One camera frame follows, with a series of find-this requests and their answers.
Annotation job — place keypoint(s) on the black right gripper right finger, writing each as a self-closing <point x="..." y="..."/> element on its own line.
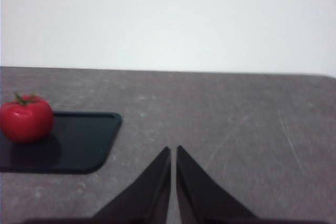
<point x="199" y="197"/>

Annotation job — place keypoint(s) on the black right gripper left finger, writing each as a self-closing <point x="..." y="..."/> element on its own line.
<point x="147" y="197"/>

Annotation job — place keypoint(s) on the red tomato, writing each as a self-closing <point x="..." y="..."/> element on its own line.
<point x="26" y="119"/>

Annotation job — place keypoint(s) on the black flat tray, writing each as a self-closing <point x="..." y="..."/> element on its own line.
<point x="81" y="142"/>

